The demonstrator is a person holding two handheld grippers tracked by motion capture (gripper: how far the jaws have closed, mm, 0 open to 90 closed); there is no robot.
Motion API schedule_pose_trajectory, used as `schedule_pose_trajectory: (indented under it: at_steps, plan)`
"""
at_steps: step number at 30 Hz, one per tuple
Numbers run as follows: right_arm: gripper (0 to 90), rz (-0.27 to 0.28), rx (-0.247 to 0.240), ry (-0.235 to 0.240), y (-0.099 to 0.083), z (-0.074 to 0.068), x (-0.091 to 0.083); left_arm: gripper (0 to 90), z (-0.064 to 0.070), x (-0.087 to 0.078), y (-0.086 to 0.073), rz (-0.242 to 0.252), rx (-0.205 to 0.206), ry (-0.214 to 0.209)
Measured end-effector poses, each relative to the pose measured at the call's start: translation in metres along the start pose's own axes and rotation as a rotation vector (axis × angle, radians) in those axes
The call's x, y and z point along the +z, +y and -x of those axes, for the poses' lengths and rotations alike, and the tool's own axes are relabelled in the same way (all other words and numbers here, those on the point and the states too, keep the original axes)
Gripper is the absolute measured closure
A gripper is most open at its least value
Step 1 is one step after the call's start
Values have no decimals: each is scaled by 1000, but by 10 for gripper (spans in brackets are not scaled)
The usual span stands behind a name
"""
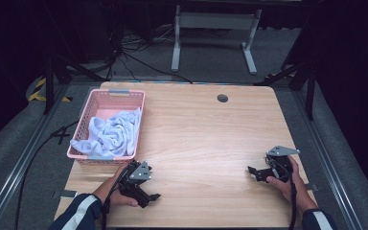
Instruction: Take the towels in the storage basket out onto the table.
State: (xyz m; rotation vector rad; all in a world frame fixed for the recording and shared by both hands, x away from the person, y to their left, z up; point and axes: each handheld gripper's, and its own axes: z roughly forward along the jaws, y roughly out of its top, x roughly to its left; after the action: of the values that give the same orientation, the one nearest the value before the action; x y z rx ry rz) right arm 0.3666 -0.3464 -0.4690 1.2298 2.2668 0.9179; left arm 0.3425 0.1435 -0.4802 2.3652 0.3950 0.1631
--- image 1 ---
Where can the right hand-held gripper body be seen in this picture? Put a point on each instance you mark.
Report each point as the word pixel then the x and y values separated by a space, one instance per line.
pixel 281 167

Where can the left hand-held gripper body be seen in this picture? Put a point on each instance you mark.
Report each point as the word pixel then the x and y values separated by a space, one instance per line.
pixel 137 188

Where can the white printed towel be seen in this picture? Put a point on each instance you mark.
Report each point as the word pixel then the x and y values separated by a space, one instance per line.
pixel 115 134

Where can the pink plastic basket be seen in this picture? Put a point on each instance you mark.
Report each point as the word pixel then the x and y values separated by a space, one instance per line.
pixel 107 111

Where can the person's left hand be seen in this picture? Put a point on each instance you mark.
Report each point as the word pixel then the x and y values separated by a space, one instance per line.
pixel 116 199

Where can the person's right hand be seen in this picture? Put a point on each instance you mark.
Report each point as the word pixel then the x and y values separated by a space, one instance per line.
pixel 300 191

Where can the grey tape strip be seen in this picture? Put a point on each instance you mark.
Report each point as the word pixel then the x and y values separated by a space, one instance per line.
pixel 313 187
pixel 65 194

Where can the black tripod stand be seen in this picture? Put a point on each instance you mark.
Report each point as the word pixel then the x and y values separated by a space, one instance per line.
pixel 310 96
pixel 49 86

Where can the grey table grommet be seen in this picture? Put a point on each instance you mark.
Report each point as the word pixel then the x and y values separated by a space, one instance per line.
pixel 222 98

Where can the yellow black floor tape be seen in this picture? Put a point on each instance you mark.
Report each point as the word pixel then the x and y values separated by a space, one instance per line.
pixel 35 95

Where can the metal floor rail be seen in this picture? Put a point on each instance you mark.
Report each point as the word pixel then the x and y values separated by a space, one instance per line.
pixel 11 180
pixel 316 129

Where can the grey metal stand frame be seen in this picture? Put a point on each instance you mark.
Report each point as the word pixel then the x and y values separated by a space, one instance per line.
pixel 217 20

